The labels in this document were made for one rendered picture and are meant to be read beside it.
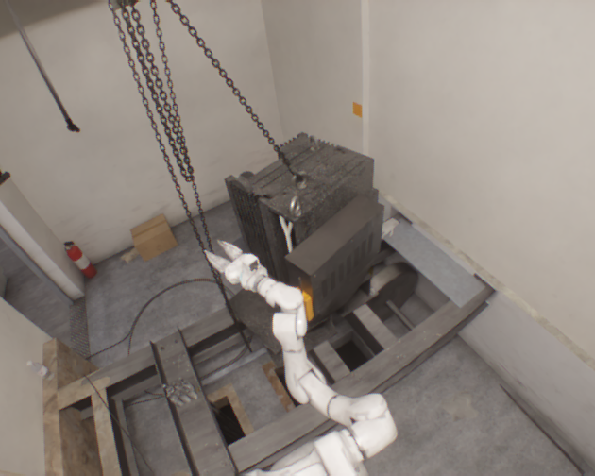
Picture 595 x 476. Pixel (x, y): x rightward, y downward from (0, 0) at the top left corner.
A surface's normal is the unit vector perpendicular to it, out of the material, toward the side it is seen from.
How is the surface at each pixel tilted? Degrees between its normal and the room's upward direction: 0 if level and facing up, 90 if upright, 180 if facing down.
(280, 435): 0
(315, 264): 0
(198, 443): 0
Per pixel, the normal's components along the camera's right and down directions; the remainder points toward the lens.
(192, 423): -0.14, -0.72
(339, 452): -0.22, -0.83
